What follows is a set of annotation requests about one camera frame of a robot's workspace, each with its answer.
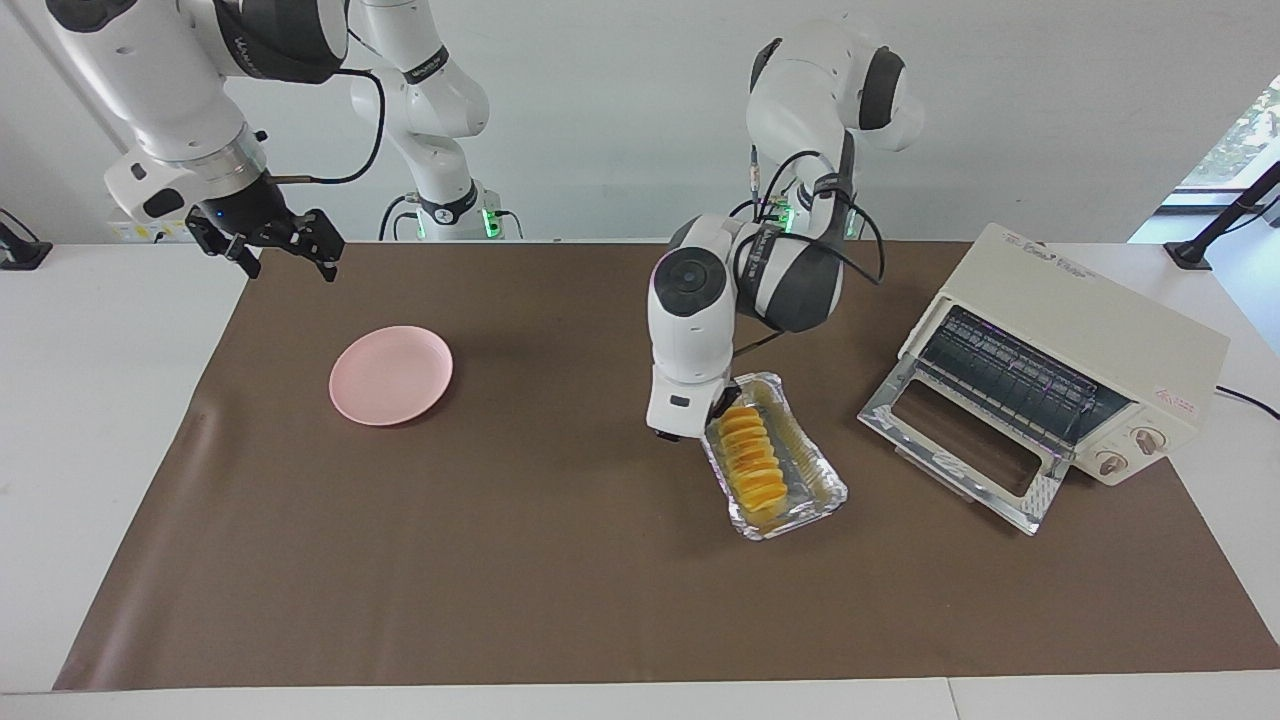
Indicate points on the glass oven door, metal frame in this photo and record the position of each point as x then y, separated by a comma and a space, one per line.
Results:
1040, 500

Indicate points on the sliced yellow bread loaf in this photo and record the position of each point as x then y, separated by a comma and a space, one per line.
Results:
752, 460

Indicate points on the window with greenery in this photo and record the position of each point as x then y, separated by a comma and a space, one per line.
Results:
1245, 135

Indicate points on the white power strip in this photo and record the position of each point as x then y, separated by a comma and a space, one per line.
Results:
125, 232

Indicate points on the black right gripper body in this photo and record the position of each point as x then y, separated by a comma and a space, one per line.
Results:
250, 210

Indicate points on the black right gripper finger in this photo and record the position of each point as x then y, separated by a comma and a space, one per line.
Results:
325, 240
225, 245

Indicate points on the black table clamp stand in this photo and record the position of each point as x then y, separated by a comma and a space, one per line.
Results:
1215, 225

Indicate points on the metal oven rack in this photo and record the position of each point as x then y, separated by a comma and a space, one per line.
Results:
1020, 375

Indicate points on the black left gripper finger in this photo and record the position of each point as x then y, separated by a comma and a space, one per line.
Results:
732, 403

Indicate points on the aluminium foil tray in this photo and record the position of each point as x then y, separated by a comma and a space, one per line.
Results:
815, 480

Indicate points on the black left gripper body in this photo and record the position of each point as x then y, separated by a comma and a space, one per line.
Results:
716, 392

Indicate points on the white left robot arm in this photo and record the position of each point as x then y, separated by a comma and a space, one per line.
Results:
690, 330

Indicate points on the cream toaster oven body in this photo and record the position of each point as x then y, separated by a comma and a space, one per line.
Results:
1120, 330

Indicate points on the small black table clamp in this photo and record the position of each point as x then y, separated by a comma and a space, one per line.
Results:
22, 250

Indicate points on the brown table mat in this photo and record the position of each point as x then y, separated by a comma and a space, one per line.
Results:
500, 560

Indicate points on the pink round plate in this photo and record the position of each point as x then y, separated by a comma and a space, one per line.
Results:
390, 375

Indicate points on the cream oven knob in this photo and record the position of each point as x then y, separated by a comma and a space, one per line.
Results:
1148, 438
1110, 463

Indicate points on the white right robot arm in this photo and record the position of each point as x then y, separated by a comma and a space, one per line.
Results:
160, 90

